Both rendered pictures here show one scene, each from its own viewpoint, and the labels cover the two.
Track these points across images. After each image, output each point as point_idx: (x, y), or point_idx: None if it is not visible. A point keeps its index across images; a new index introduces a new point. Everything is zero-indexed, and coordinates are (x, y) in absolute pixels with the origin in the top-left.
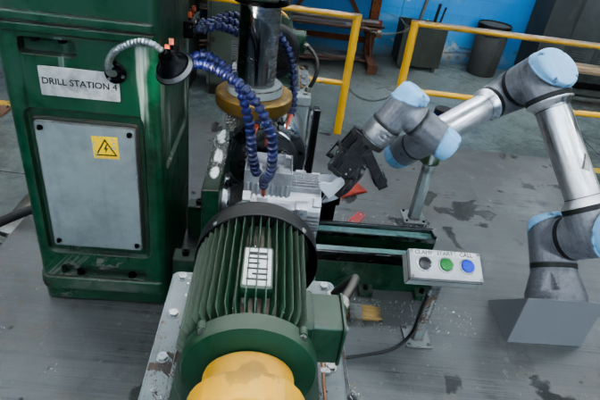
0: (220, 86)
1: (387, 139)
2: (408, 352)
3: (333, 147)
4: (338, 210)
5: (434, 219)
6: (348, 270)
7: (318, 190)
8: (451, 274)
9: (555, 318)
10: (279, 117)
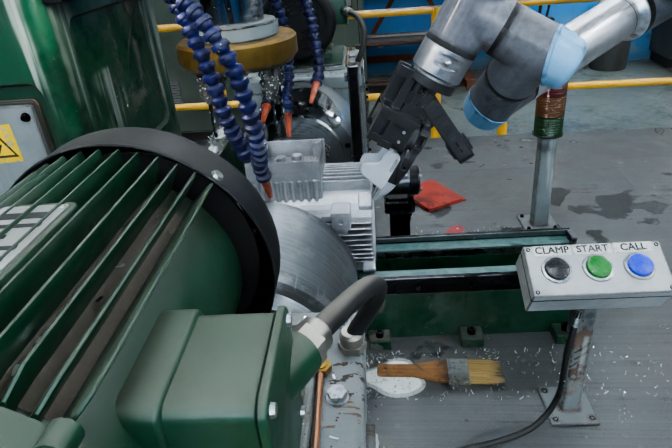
0: (184, 39)
1: (456, 68)
2: (557, 434)
3: (375, 107)
4: (425, 228)
5: (571, 222)
6: (439, 307)
7: (365, 182)
8: (611, 283)
9: None
10: (276, 66)
